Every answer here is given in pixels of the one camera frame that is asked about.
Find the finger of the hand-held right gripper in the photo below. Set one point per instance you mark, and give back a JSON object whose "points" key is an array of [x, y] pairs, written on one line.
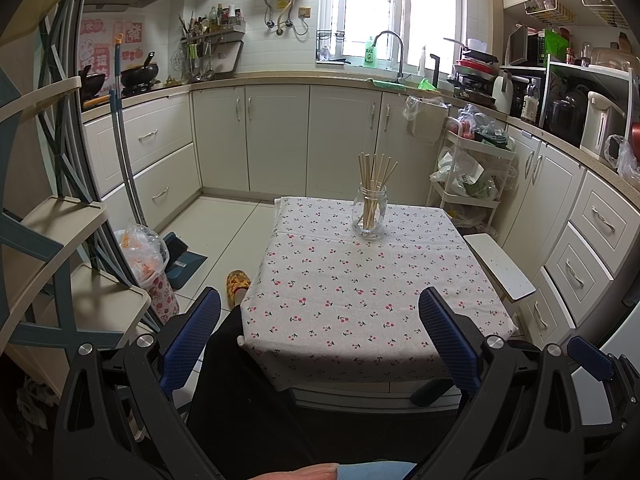
{"points": [[590, 357]]}

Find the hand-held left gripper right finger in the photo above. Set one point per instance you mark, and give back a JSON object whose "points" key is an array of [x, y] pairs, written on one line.
{"points": [[450, 335]]}

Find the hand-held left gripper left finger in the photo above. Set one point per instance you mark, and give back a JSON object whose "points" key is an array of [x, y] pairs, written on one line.
{"points": [[192, 335]]}

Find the clear glass jar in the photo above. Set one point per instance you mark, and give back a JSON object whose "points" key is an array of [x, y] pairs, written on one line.
{"points": [[382, 205]]}

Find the bunch of wooden chopsticks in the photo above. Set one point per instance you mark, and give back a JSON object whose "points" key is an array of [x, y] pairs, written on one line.
{"points": [[371, 210]]}

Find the hanging kitchen utensils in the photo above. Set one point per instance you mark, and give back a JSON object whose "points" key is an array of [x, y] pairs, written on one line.
{"points": [[192, 57]]}

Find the floral trash bin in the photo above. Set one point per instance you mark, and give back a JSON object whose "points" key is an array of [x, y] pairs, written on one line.
{"points": [[162, 300]]}

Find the black table foot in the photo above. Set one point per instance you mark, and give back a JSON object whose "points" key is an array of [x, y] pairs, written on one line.
{"points": [[432, 392]]}

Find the yellow patterned slipper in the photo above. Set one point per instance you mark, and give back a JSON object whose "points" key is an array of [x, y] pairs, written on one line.
{"points": [[237, 285]]}

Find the blue dustpan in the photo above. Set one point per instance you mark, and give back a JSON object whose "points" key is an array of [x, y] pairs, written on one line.
{"points": [[185, 265]]}

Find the person's leg in black pants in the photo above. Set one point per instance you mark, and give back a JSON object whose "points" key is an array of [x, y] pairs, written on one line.
{"points": [[240, 400]]}

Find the white stool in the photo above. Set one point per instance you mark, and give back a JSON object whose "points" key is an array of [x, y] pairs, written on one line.
{"points": [[500, 265]]}

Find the clear plastic bin bag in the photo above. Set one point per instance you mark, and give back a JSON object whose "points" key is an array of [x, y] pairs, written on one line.
{"points": [[140, 250]]}

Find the cherry print tablecloth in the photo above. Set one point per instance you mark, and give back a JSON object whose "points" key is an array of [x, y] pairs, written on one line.
{"points": [[350, 300]]}

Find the light blue cloth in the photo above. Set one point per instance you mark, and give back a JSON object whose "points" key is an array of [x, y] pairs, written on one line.
{"points": [[375, 471]]}

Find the cream drawer cabinet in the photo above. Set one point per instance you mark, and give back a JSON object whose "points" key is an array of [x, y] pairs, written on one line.
{"points": [[150, 180]]}

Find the white plastic bag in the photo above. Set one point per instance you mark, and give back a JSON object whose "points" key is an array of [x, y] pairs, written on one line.
{"points": [[457, 170]]}

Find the grey rag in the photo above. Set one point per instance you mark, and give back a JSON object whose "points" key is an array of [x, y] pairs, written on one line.
{"points": [[37, 400]]}

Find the cream cabinet with drawers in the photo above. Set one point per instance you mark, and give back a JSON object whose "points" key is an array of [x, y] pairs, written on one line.
{"points": [[555, 185]]}

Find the grey mop pole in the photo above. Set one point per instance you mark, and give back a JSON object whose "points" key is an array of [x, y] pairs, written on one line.
{"points": [[120, 90], [122, 170]]}

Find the beige and teal shelf unit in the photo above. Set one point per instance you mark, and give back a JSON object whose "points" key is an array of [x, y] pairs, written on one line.
{"points": [[55, 220]]}

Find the white rolling cart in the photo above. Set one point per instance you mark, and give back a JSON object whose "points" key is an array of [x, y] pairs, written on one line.
{"points": [[492, 140]]}

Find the crumpled clear plastic bag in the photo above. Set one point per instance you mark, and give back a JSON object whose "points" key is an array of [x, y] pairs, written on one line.
{"points": [[625, 157]]}

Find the bagged groceries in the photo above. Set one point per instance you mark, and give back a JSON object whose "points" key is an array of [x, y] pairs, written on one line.
{"points": [[480, 125]]}

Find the cream sink base cabinet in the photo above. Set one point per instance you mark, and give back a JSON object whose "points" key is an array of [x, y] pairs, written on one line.
{"points": [[280, 135]]}

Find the hanging clear plastic bag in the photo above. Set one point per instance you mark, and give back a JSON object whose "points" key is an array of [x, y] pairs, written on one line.
{"points": [[425, 115]]}

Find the white thermo pot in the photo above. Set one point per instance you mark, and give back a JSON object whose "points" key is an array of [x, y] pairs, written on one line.
{"points": [[600, 125]]}

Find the black rice cooker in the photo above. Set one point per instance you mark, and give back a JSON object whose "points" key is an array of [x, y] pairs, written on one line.
{"points": [[565, 115]]}

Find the white plastic jug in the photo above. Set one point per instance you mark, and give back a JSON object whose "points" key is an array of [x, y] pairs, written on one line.
{"points": [[502, 95]]}

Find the clear plastic bottle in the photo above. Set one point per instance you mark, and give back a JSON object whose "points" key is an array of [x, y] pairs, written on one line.
{"points": [[530, 102]]}

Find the green triangular sink strainer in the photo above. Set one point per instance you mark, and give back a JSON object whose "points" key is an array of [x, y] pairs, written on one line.
{"points": [[427, 86]]}

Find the green dish cloth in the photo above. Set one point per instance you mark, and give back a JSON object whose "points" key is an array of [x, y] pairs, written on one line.
{"points": [[385, 84]]}

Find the dish rack with pans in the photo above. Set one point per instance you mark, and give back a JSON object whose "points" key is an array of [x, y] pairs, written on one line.
{"points": [[472, 75]]}

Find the black water tap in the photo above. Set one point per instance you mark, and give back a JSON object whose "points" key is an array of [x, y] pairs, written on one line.
{"points": [[435, 72]]}

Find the black wok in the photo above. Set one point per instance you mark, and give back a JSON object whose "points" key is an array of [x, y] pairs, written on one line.
{"points": [[140, 74]]}

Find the black cooking pot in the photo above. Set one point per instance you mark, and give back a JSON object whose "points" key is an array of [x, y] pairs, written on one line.
{"points": [[92, 85]]}

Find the white spray bottle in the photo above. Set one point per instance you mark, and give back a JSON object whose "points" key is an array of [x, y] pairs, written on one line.
{"points": [[422, 62]]}

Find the chrome kitchen faucet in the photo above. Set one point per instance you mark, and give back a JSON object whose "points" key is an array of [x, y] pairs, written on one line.
{"points": [[401, 60]]}

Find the white hanging tray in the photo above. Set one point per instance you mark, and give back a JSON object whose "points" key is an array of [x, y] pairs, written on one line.
{"points": [[230, 57]]}

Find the white counter shelf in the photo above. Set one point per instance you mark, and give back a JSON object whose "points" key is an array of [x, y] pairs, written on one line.
{"points": [[590, 70]]}

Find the green dish soap bottle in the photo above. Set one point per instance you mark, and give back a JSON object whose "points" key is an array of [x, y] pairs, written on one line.
{"points": [[369, 52]]}

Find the microwave oven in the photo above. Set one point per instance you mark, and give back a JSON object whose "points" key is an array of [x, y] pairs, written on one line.
{"points": [[520, 47]]}

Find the kitchen window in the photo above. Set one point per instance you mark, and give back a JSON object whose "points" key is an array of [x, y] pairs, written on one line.
{"points": [[435, 10]]}

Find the wall spice rack with bottles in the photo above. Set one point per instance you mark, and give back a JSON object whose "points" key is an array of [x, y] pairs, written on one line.
{"points": [[220, 32]]}

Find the pink wall poster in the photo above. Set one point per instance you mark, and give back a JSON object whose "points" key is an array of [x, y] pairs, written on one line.
{"points": [[100, 40]]}

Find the yellow wall socket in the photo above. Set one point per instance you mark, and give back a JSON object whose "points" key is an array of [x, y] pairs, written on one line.
{"points": [[305, 11]]}

